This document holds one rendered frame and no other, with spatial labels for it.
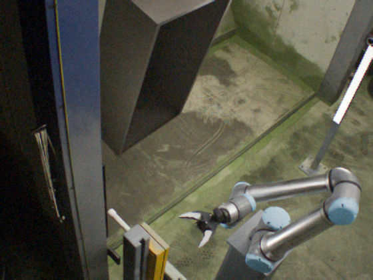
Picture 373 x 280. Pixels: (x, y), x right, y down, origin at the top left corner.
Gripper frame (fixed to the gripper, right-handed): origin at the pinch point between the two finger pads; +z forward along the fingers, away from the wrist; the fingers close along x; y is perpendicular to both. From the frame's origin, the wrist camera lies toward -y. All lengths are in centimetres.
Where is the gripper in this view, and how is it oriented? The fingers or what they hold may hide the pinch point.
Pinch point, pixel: (188, 231)
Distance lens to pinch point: 183.0
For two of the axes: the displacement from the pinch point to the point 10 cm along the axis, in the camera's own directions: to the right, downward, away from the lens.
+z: -7.9, 2.8, -5.4
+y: -3.3, 5.5, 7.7
